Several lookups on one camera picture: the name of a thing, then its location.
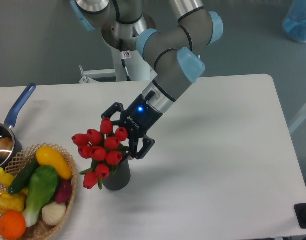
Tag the yellow banana pepper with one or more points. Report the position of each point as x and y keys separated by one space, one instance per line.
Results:
x=5 y=178

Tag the blue handled saucepan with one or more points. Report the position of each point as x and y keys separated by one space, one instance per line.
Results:
x=10 y=122

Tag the black device at edge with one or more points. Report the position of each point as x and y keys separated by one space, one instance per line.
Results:
x=300 y=210

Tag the green bok choy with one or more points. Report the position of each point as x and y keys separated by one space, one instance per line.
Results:
x=41 y=189

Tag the red tulip bouquet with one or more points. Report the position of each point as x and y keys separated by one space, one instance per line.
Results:
x=105 y=149

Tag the yellow squash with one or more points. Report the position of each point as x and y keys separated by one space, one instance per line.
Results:
x=48 y=156

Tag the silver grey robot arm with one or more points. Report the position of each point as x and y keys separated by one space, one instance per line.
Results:
x=173 y=56

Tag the dark green cucumber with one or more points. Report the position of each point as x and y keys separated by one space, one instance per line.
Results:
x=22 y=180

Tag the dark grey ribbed vase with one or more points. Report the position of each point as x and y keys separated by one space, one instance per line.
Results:
x=120 y=179

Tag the yellow pumpkin gourd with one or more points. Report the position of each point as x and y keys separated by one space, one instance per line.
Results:
x=15 y=202

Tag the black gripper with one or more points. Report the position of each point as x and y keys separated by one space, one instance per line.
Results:
x=137 y=119

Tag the woven wicker basket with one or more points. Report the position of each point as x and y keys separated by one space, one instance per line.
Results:
x=42 y=231

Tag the purple red onion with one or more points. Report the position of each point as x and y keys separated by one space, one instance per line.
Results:
x=64 y=192

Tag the brown bread roll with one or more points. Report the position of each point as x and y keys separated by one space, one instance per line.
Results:
x=6 y=147

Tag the white garlic bulb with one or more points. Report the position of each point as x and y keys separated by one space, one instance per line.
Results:
x=53 y=213

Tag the orange fruit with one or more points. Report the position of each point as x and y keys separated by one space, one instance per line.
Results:
x=12 y=225

